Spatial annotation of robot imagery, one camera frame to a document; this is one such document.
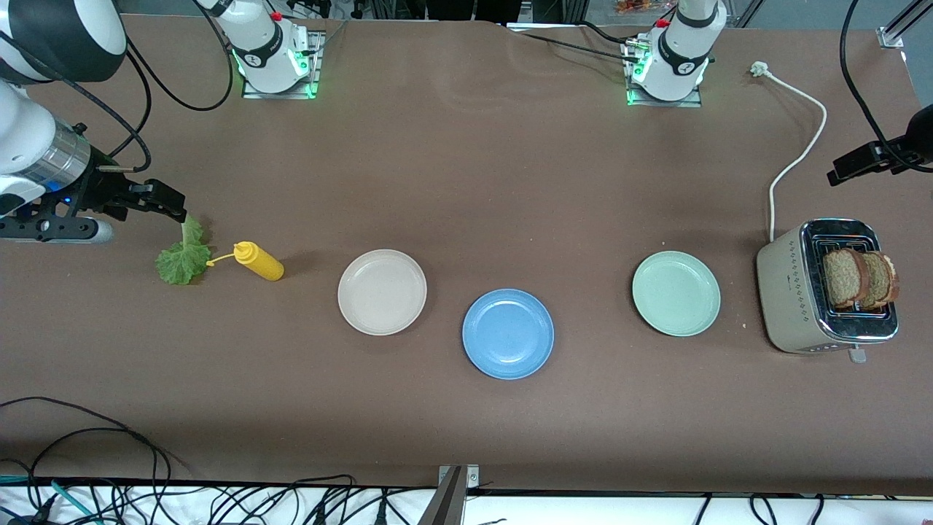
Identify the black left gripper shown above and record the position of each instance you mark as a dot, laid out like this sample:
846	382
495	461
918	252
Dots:
915	141

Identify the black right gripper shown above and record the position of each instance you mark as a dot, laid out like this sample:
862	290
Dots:
103	187

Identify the green lettuce leaf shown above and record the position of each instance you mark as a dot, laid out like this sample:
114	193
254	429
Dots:
182	262

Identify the brown bread slice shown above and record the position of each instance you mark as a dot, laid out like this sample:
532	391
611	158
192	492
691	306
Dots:
844	278
883	281

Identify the mint green round plate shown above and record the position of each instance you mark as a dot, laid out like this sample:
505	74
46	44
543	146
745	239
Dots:
676	293

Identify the beige round plate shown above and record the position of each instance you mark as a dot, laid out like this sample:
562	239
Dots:
382	292

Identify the blue round plate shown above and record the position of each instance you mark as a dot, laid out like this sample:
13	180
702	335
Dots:
508	334

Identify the yellow mustard squeeze bottle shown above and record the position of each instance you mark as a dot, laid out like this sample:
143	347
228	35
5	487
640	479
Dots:
262	266

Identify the beige and chrome toaster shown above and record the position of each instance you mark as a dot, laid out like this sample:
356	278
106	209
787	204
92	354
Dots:
787	292

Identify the orange packet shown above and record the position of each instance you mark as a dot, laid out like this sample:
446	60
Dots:
638	6

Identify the brown table cover sheet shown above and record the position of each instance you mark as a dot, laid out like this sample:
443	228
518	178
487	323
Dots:
510	219

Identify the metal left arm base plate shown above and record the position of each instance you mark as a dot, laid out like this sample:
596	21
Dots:
689	103

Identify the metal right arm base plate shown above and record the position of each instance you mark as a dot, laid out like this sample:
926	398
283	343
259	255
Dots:
318	65

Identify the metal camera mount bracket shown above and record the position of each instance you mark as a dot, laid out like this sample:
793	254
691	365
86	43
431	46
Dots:
470	477

